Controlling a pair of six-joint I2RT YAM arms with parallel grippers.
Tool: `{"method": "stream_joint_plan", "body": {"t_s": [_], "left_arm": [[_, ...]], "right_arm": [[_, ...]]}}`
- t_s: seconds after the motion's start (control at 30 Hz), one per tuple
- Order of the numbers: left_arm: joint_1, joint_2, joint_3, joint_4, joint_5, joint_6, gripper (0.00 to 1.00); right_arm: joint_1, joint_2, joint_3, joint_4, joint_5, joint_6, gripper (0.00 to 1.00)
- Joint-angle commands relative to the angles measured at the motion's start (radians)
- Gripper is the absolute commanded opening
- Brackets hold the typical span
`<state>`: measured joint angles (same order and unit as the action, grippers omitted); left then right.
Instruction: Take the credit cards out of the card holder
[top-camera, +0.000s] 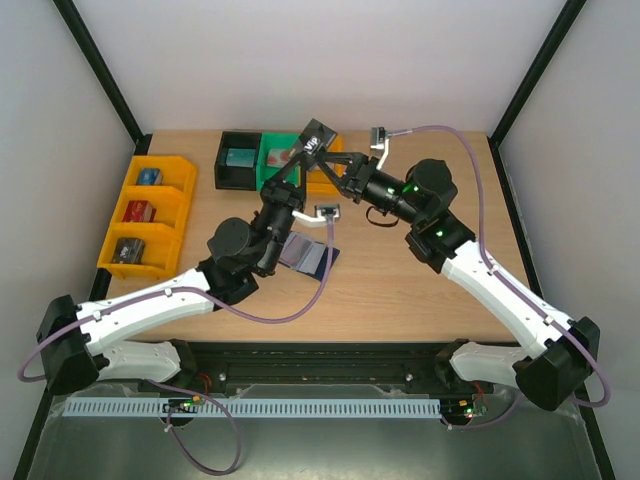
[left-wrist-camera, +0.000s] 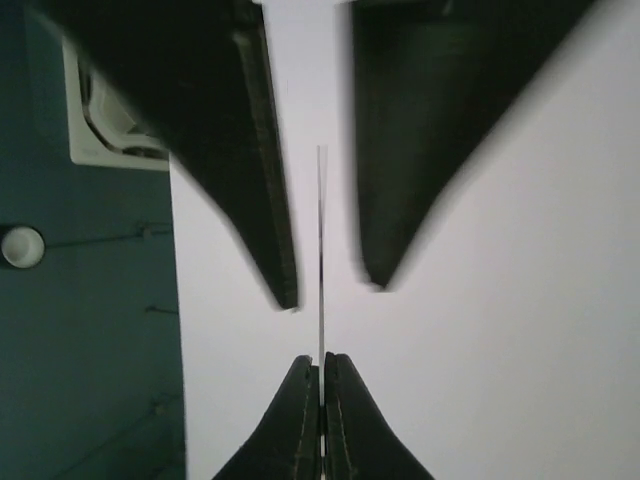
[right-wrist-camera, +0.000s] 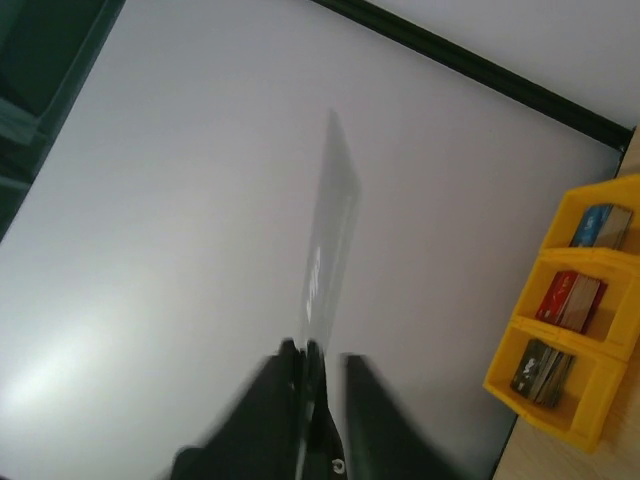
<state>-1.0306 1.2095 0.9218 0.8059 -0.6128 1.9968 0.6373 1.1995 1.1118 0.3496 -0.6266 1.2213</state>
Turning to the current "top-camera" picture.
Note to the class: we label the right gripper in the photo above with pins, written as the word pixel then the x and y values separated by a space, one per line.
pixel 358 177

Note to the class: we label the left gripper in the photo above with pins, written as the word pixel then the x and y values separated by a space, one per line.
pixel 275 190

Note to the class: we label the black VIP credit card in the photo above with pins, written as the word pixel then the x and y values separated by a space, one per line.
pixel 313 141

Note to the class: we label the blue card holder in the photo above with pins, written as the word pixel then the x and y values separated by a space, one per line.
pixel 308 256

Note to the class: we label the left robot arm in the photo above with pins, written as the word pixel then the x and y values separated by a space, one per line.
pixel 150 300

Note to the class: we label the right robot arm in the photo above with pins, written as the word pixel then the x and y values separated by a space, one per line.
pixel 490 260

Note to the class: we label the red-dotted card stack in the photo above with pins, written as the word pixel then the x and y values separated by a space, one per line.
pixel 278 157

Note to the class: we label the teal card stack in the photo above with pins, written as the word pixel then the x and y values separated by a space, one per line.
pixel 240 157

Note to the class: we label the blue card stack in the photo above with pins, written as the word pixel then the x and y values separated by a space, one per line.
pixel 149 177

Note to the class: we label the red card stack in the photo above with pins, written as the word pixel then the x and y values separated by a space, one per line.
pixel 139 211

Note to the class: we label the dark grey card stack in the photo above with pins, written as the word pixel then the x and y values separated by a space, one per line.
pixel 128 250

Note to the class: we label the green storage bin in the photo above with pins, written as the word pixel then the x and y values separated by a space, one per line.
pixel 271 140

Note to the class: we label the small orange storage bin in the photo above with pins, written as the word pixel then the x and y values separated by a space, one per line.
pixel 317 181

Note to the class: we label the black storage bin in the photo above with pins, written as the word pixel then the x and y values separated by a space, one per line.
pixel 233 178

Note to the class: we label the orange three-compartment bin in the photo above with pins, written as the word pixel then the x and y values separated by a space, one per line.
pixel 147 227

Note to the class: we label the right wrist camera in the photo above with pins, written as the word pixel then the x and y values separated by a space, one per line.
pixel 380 144

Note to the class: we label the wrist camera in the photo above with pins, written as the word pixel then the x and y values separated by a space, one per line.
pixel 380 144
pixel 324 215

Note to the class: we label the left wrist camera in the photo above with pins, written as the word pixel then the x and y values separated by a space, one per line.
pixel 324 215

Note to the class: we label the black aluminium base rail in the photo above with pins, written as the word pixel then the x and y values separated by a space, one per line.
pixel 435 369

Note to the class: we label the left black frame post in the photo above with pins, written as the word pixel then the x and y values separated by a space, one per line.
pixel 91 52

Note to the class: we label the black frame post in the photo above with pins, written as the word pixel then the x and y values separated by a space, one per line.
pixel 91 52
pixel 562 25

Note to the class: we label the right black frame post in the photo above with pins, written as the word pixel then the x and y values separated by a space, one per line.
pixel 562 25

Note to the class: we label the white slotted cable duct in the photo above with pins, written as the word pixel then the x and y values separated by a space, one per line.
pixel 255 408

